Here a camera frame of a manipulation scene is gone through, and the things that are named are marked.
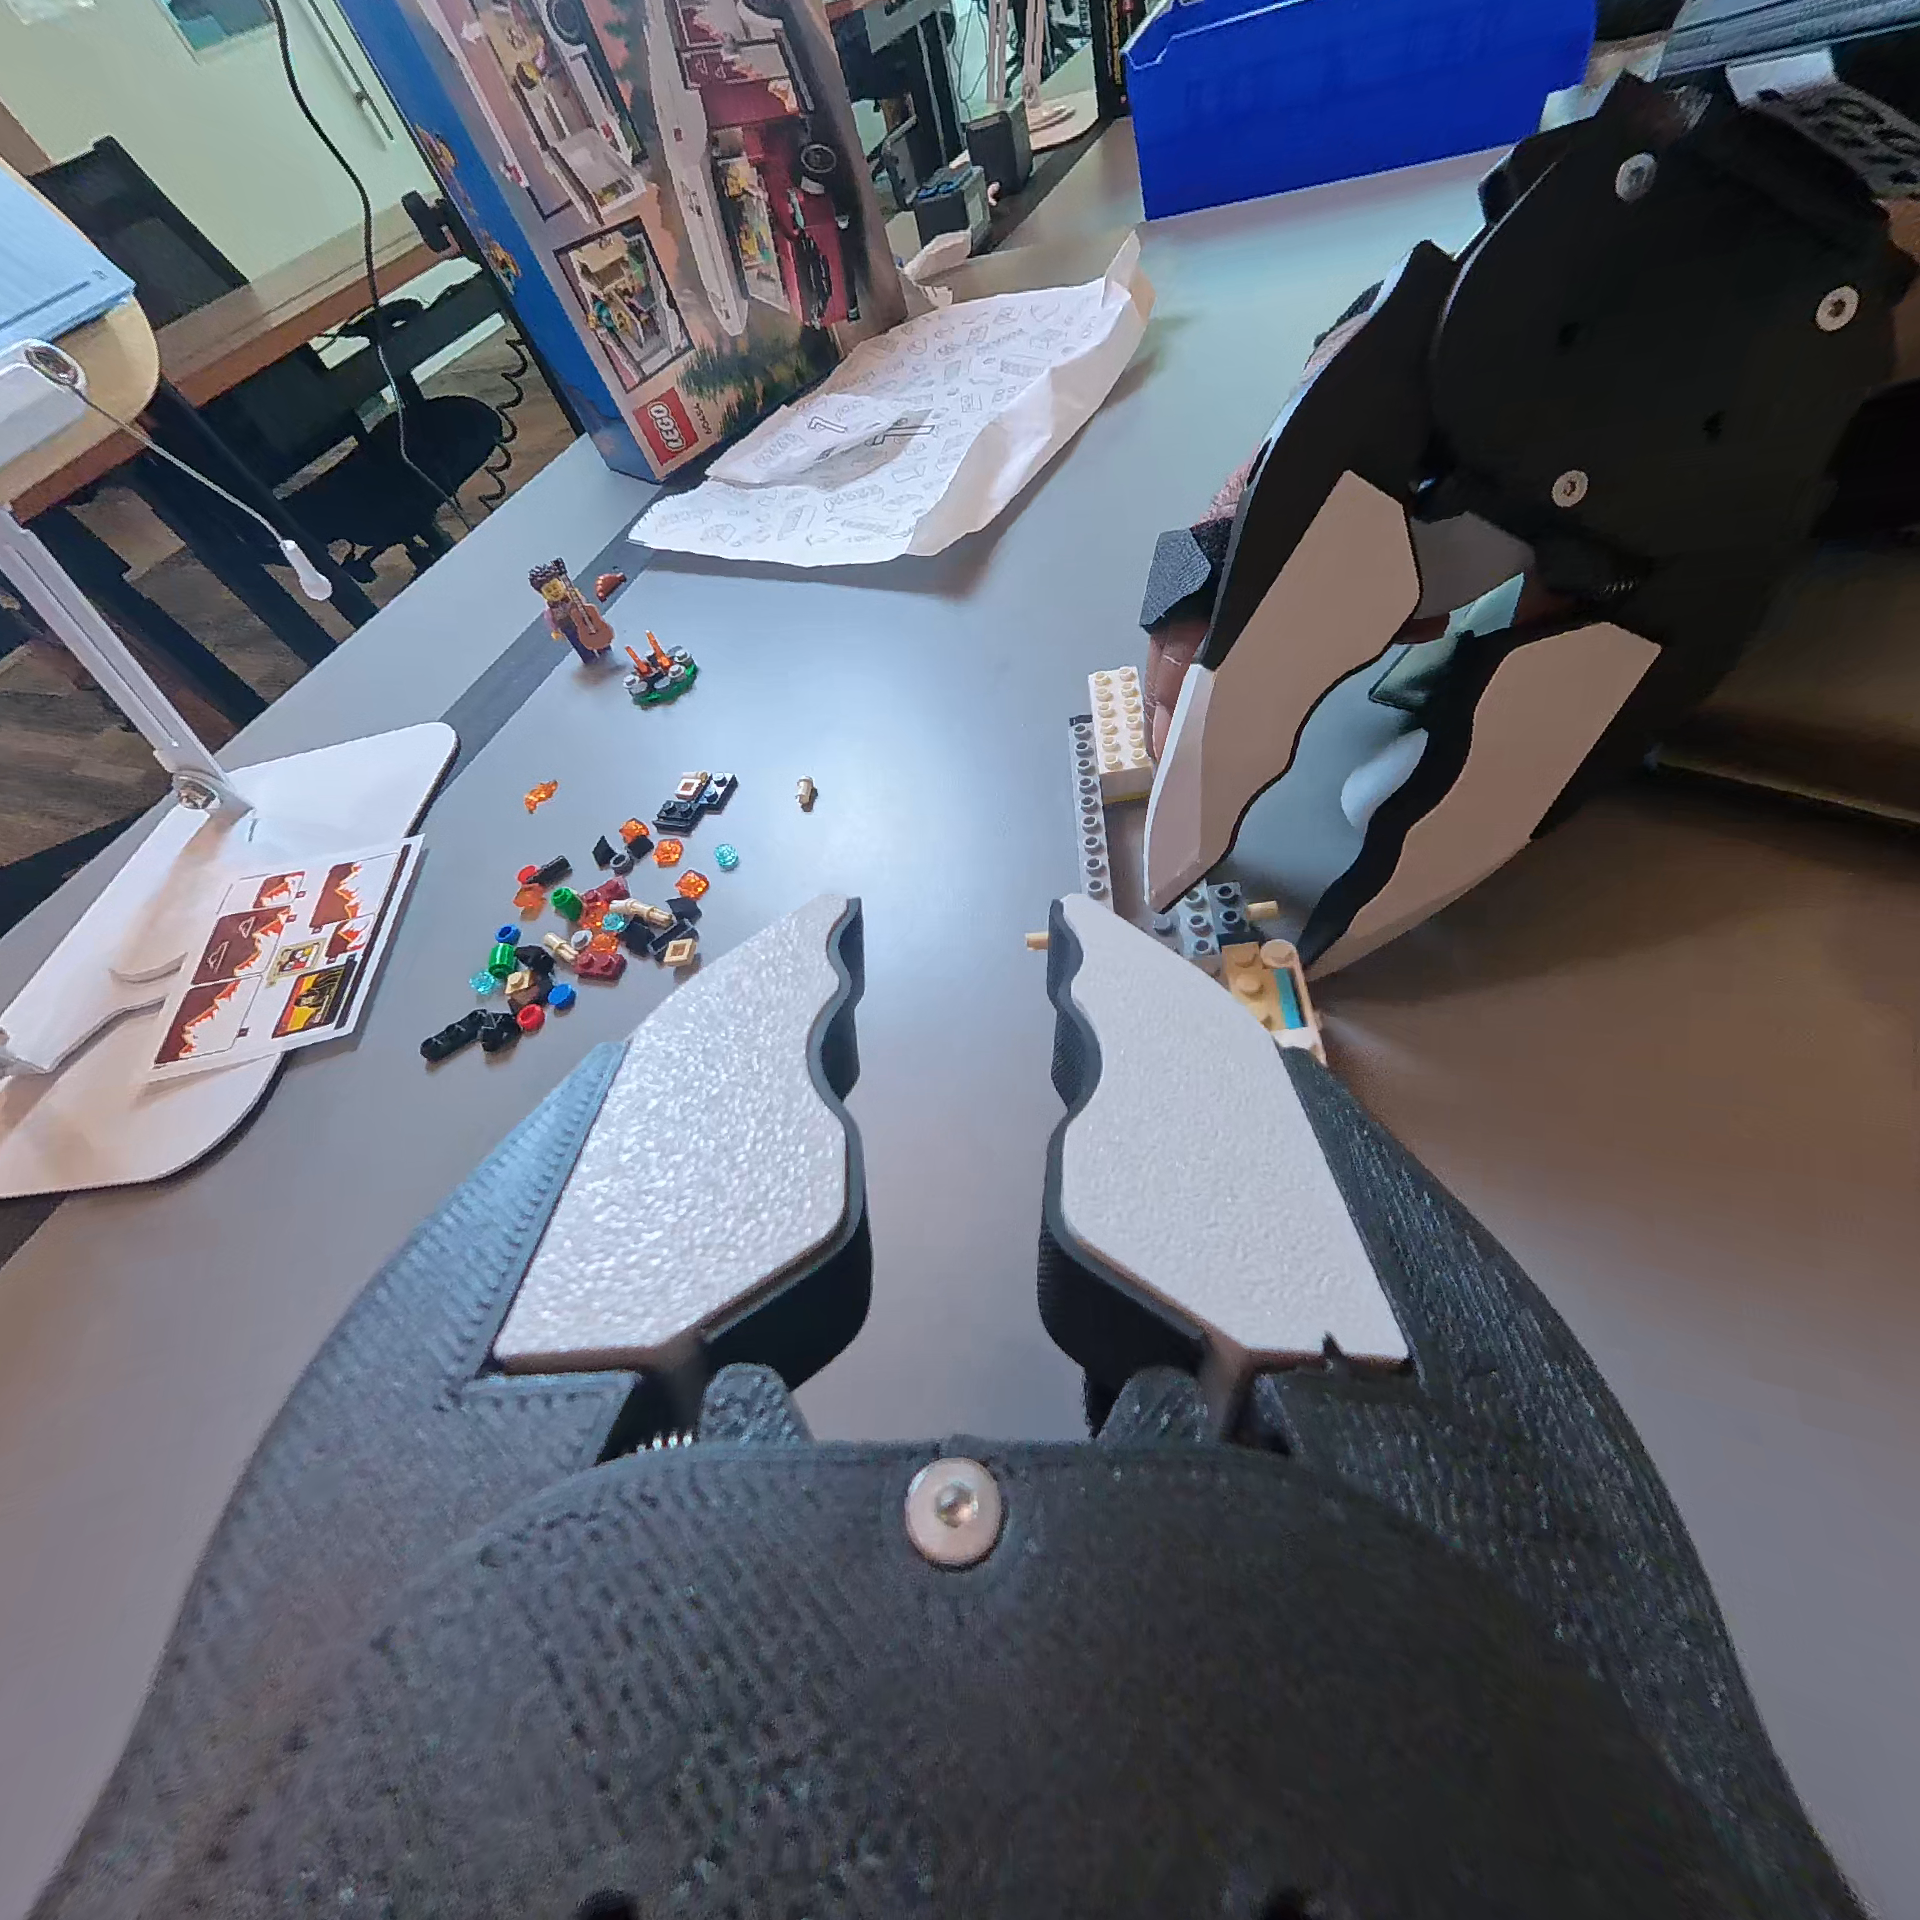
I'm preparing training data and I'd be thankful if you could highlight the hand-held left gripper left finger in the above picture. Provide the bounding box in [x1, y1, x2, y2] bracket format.
[493, 895, 876, 1390]

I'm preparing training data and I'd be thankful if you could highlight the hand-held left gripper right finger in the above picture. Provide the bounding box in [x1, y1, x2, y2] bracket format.
[1039, 895, 1416, 1390]

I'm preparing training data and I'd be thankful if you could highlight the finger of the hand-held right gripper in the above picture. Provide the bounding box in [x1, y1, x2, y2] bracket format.
[1142, 468, 1424, 920]
[1295, 619, 1669, 985]

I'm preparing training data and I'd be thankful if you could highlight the grey and tan lego build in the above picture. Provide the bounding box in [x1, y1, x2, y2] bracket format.
[1026, 664, 1332, 1061]

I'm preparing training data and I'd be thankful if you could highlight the pile of loose lego pieces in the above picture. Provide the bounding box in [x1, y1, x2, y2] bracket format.
[420, 769, 745, 1068]

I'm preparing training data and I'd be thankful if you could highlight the lego minifigure with guitar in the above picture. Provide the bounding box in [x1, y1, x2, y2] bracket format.
[528, 558, 619, 666]

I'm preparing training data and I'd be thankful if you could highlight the lego set box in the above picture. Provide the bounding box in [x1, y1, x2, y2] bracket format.
[336, 0, 910, 486]

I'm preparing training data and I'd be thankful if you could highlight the black pad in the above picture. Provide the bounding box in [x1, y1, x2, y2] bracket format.
[1650, 554, 1920, 830]

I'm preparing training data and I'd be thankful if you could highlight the blue plastic bin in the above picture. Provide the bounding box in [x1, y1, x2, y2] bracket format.
[1123, 0, 1601, 225]

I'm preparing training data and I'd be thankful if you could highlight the white paper bag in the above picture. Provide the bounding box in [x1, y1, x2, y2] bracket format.
[631, 233, 1158, 571]

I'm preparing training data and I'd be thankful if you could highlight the sticker sheet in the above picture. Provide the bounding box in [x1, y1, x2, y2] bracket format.
[146, 835, 426, 1082]

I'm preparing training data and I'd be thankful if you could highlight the white desk stand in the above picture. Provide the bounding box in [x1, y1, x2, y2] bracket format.
[0, 165, 460, 1203]

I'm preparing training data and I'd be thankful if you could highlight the pale wooden stand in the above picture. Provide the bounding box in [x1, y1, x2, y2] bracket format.
[986, 0, 1107, 151]

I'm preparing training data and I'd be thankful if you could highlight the black office chair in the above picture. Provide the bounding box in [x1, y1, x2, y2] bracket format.
[31, 134, 509, 588]

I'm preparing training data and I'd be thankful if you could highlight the wooden desk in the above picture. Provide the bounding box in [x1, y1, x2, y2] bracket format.
[0, 194, 504, 521]

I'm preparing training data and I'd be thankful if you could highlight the black cable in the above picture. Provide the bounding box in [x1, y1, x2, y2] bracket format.
[266, 0, 520, 529]

